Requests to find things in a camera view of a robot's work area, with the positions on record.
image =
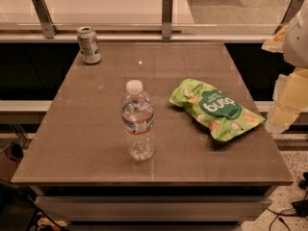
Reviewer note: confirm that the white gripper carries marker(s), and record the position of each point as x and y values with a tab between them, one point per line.
296	42

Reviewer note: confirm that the clear plastic water bottle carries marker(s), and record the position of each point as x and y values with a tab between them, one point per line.
137	112

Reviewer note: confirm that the green white 7up can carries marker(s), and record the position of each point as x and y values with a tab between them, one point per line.
88	45

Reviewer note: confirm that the green chip bag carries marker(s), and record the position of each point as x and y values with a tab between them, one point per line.
225	118

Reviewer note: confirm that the black power adapter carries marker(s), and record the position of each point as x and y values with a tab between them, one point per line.
301	207

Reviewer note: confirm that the right metal railing bracket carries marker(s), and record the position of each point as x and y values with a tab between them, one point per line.
293	8

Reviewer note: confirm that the metal railing bracket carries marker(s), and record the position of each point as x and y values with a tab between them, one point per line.
45	20
167	9
293	8

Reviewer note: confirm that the middle metal railing bracket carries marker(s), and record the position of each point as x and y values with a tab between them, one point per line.
167	9

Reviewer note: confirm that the left metal railing bracket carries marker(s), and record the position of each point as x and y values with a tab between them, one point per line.
45	20

